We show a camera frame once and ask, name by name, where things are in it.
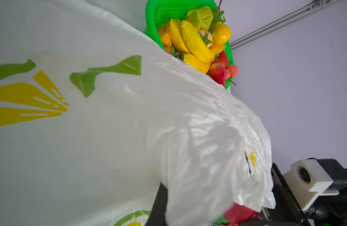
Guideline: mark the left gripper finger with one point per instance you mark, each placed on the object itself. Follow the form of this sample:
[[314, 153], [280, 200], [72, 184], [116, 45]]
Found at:
[[157, 216]]

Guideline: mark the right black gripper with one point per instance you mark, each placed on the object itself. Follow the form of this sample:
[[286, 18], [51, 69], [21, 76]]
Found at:
[[325, 211]]

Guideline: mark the fake pink dragon fruit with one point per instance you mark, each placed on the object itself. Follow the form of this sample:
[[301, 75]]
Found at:
[[239, 213]]

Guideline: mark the white plastic bag lemon print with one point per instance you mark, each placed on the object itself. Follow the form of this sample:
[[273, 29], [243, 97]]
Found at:
[[94, 116]]

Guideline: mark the fake red apple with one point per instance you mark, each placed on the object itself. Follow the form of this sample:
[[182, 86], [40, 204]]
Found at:
[[219, 73]]

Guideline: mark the fake yellow banana bunch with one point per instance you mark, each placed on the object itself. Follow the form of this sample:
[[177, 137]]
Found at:
[[188, 42]]

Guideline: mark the fake green starfruit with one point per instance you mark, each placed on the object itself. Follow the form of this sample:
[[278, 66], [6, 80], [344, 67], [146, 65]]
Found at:
[[200, 18]]

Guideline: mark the green plastic fruit basket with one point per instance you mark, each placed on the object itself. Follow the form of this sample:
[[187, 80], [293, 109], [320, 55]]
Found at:
[[159, 13]]

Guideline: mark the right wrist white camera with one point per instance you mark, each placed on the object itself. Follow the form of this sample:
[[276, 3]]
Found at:
[[308, 179]]

